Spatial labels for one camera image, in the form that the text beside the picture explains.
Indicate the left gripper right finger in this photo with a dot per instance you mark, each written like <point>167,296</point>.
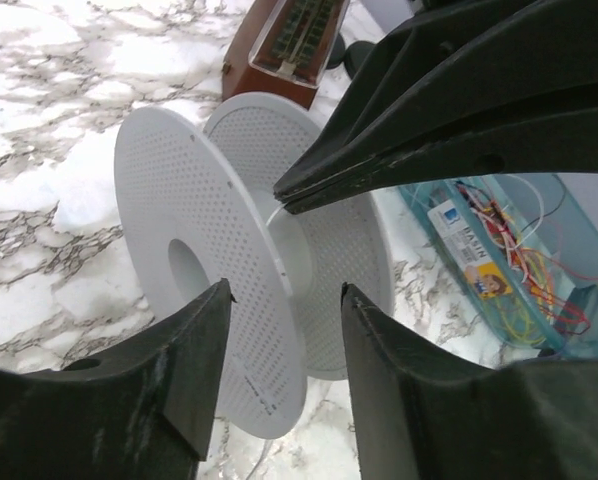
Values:
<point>421,412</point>

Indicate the white perforated cable spool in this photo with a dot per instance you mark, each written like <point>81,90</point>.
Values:
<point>196,205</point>

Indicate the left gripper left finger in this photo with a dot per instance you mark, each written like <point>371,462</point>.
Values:
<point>141,409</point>

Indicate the teal transparent plastic basin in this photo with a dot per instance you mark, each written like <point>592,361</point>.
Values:
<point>524,248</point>

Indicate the brown wooden metronome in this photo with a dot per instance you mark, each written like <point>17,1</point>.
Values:
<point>283,48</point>

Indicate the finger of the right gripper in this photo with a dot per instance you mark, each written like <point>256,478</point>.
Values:
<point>465,67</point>
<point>551,143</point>

